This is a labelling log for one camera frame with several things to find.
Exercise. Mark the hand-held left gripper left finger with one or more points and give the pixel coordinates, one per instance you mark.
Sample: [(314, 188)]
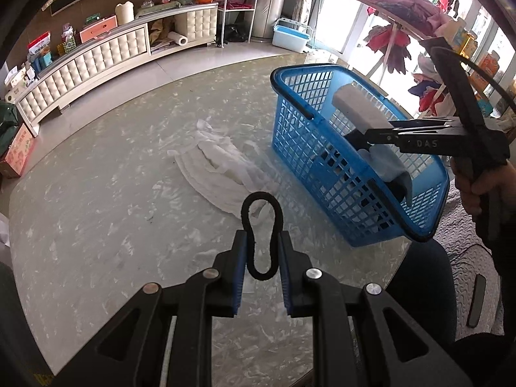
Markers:
[(240, 266)]

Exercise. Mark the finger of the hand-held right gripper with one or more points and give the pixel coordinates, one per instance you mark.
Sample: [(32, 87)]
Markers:
[(379, 137), (419, 122)]

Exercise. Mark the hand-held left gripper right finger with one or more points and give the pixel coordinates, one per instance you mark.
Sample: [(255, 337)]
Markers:
[(284, 274)]

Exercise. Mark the light blue cloth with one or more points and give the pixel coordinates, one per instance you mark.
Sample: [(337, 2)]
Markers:
[(387, 165)]

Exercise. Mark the blue plastic basket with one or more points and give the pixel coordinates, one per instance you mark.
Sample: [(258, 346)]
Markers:
[(433, 217)]

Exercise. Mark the white cloth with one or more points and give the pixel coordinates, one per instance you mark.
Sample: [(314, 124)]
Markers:
[(209, 165)]

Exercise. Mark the person's right forearm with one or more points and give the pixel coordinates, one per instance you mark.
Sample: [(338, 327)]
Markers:
[(506, 250)]

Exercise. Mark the person's right hand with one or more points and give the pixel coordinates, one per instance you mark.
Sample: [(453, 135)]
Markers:
[(483, 181)]

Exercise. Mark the orange carton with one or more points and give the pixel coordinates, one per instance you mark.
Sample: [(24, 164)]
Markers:
[(492, 66)]

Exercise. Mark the blue and white carton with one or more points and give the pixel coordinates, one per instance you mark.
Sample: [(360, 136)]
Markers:
[(463, 38)]

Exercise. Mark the wooden clothes rack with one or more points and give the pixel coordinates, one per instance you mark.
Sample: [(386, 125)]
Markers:
[(403, 28)]

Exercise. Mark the grey quilted blanket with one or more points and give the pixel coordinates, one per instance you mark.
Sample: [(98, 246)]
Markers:
[(459, 250)]

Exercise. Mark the pink clothes pile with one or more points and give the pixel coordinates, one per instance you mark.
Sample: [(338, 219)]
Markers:
[(403, 6)]

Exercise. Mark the light blue plastic bin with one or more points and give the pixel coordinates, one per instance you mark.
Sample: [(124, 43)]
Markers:
[(290, 36)]

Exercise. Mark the black remote control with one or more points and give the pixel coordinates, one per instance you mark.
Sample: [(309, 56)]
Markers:
[(476, 300)]

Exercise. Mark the standing air conditioner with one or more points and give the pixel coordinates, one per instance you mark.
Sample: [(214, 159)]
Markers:
[(278, 0)]

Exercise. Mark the white metal shelf rack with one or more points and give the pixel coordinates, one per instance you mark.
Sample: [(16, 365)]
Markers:
[(238, 4)]

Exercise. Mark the paper towel roll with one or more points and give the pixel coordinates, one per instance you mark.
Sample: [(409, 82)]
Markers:
[(177, 39)]

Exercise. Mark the pink printed cardboard box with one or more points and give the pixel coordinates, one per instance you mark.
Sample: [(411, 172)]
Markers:
[(16, 153)]

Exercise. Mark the white padded tv cabinet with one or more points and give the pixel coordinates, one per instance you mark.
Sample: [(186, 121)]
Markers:
[(100, 56)]

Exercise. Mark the green cushion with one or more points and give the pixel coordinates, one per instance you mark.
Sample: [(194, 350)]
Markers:
[(157, 9)]

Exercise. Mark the green plastic bag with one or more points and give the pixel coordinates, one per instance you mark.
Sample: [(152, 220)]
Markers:
[(7, 125)]

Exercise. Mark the pink storage box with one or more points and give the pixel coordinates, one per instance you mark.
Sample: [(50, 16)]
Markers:
[(98, 30)]

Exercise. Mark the white plastic jug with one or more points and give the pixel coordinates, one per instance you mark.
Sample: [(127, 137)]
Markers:
[(125, 14)]

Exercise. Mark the tissue box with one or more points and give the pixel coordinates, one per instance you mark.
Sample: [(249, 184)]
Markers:
[(18, 77)]

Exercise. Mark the red and white box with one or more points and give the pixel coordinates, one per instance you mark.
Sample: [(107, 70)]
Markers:
[(39, 44)]

